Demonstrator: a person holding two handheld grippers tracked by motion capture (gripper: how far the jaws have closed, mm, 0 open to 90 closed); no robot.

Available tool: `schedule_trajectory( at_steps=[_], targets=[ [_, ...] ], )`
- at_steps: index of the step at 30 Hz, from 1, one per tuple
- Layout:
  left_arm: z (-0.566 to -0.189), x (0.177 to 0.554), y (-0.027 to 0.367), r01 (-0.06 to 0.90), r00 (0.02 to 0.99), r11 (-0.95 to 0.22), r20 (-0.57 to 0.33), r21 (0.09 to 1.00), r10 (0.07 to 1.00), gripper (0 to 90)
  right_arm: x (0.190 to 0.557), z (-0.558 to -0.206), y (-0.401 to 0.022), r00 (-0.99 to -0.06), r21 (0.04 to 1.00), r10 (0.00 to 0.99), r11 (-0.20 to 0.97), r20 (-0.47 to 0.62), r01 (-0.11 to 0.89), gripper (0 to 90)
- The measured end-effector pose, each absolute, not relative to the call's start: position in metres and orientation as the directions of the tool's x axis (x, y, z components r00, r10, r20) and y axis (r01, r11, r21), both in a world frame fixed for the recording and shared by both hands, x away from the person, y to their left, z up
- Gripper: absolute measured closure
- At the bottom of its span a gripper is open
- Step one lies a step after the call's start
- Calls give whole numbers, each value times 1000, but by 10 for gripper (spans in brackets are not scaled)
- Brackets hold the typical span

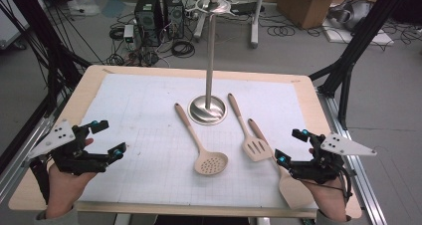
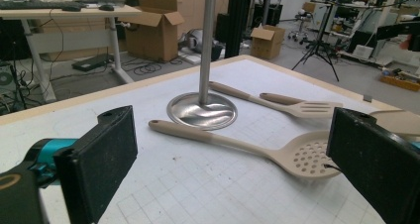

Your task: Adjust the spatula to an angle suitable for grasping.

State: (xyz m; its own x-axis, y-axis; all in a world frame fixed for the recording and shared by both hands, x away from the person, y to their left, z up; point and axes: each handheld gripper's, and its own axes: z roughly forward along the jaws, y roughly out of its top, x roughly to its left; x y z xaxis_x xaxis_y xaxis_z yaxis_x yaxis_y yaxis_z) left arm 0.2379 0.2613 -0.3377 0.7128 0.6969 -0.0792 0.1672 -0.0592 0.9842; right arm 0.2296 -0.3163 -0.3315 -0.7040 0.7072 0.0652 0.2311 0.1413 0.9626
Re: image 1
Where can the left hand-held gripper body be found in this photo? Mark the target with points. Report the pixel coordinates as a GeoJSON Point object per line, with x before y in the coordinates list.
{"type": "Point", "coordinates": [63, 135]}

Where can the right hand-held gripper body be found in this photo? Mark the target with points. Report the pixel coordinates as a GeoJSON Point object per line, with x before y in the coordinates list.
{"type": "Point", "coordinates": [325, 168]}

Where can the beige slotted spatula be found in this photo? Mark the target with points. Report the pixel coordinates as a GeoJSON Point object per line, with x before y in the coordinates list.
{"type": "Point", "coordinates": [257, 148]}

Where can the beige solid spatula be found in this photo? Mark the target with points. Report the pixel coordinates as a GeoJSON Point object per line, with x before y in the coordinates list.
{"type": "Point", "coordinates": [293, 191]}

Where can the beige skimmer spoon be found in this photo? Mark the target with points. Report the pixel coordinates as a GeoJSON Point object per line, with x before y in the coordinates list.
{"type": "Point", "coordinates": [210, 163]}

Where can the steel utensil stand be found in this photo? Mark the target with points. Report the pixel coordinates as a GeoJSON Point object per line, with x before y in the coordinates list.
{"type": "Point", "coordinates": [209, 69]}

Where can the person's left hand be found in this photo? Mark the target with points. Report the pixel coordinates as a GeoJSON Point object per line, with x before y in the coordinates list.
{"type": "Point", "coordinates": [64, 191]}

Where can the small white power box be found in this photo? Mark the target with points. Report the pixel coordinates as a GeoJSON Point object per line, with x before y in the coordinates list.
{"type": "Point", "coordinates": [128, 32]}

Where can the black computer tower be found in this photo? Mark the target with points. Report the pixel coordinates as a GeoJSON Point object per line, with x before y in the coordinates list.
{"type": "Point", "coordinates": [173, 16]}
{"type": "Point", "coordinates": [147, 19]}

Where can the grey rolling stand base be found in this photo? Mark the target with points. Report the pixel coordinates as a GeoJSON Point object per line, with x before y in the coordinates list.
{"type": "Point", "coordinates": [254, 26]}

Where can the white cabinet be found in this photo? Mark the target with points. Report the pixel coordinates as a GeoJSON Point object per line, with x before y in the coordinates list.
{"type": "Point", "coordinates": [10, 26]}

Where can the white floor board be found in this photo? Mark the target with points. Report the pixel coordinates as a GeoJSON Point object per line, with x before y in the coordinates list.
{"type": "Point", "coordinates": [381, 39]}

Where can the brown cardboard box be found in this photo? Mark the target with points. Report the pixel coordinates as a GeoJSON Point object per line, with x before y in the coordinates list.
{"type": "Point", "coordinates": [305, 6]}

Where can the grey bag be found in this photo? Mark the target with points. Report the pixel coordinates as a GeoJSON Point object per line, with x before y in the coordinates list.
{"type": "Point", "coordinates": [351, 14]}

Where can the aluminium rail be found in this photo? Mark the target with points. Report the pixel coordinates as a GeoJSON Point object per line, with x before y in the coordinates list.
{"type": "Point", "coordinates": [365, 188]}
{"type": "Point", "coordinates": [16, 173]}

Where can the black frame post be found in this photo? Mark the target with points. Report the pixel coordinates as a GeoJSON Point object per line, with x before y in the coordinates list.
{"type": "Point", "coordinates": [363, 36]}
{"type": "Point", "coordinates": [40, 29]}

